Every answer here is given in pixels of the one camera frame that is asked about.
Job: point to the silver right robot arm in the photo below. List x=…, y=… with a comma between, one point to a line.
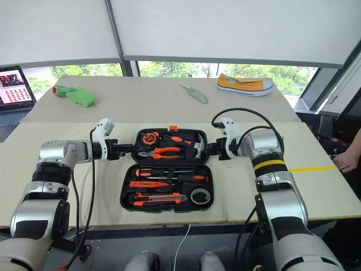
x=282, y=203

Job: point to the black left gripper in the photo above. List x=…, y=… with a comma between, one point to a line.
x=112, y=149

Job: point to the silver claw hammer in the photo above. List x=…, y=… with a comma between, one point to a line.
x=200, y=146

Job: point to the open laptop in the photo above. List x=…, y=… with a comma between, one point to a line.
x=14, y=87

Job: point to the grey window frame post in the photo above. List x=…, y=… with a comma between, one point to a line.
x=128, y=67

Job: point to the white roller blind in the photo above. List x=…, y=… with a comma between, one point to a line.
x=225, y=28
x=56, y=28

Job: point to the black tool case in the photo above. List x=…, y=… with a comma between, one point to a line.
x=166, y=163

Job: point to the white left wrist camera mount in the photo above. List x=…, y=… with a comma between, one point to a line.
x=100, y=132

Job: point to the orange black utility knife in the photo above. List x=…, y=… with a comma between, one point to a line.
x=158, y=199

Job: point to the bare person hand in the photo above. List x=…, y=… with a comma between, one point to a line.
x=345, y=163

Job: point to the bare person forearm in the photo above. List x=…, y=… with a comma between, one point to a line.
x=355, y=149

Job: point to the black tape roll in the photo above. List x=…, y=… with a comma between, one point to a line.
x=191, y=196

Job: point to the silver left robot leg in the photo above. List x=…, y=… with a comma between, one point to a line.
x=141, y=262

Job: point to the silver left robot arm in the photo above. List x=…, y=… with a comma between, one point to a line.
x=56, y=152

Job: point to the yellow canvas sneaker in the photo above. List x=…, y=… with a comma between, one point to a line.
x=239, y=84

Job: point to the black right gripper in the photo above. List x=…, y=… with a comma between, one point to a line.
x=218, y=149

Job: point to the orange black tape measure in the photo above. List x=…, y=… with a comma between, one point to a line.
x=149, y=138

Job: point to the yellow tape strip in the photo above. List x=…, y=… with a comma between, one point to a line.
x=310, y=168

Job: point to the orange voltage tester pen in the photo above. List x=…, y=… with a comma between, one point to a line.
x=146, y=184

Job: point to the green red plush toy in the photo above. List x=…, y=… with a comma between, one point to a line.
x=63, y=90

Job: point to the pale green trowel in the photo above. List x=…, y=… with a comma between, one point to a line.
x=197, y=96

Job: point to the bright green cloth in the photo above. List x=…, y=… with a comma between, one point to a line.
x=83, y=98

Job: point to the black office chair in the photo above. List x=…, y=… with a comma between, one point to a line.
x=327, y=127

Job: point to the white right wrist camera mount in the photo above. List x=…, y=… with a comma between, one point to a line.
x=232, y=128

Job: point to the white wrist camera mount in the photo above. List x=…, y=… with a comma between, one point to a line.
x=100, y=132
x=232, y=128

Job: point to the stubby orange black screwdriver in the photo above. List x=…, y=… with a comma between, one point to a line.
x=176, y=139

